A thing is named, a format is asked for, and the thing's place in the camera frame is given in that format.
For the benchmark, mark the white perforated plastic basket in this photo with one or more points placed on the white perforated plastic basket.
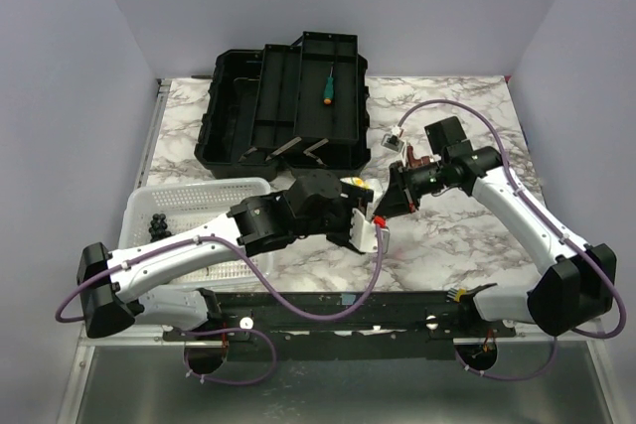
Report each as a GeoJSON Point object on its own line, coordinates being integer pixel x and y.
{"type": "Point", "coordinates": [188, 206]}

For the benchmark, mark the white plastic bag lemon print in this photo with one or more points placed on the white plastic bag lemon print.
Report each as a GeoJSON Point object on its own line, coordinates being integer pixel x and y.
{"type": "Point", "coordinates": [369, 191]}

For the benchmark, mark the black plastic toolbox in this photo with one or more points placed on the black plastic toolbox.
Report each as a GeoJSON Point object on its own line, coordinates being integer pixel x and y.
{"type": "Point", "coordinates": [266, 113]}

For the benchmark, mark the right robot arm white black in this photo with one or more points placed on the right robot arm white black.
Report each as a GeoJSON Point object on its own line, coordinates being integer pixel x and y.
{"type": "Point", "coordinates": [575, 276]}

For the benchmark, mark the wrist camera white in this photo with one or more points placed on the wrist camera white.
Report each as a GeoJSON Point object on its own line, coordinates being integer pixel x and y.
{"type": "Point", "coordinates": [367, 236]}
{"type": "Point", "coordinates": [393, 140]}

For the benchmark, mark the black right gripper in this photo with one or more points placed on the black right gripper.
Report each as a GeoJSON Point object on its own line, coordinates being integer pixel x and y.
{"type": "Point", "coordinates": [397, 201]}

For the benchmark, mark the black fake grape bunch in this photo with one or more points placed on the black fake grape bunch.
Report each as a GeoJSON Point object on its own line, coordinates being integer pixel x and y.
{"type": "Point", "coordinates": [158, 227]}

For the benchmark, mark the green handled screwdriver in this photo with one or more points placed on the green handled screwdriver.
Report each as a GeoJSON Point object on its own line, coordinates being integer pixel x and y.
{"type": "Point", "coordinates": [329, 88]}

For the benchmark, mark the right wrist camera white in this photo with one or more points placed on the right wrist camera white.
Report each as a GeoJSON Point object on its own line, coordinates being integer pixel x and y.
{"type": "Point", "coordinates": [393, 140]}

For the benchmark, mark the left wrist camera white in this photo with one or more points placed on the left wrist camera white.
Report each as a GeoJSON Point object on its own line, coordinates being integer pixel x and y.
{"type": "Point", "coordinates": [367, 236]}

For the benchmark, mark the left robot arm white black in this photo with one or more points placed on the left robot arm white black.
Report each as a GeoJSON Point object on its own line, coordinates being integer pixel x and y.
{"type": "Point", "coordinates": [112, 283]}

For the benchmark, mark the brown pipe fitting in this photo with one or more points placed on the brown pipe fitting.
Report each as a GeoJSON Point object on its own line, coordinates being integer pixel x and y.
{"type": "Point", "coordinates": [415, 161]}

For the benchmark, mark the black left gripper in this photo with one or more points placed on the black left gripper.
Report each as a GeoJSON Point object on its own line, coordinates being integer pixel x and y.
{"type": "Point", "coordinates": [355, 198]}

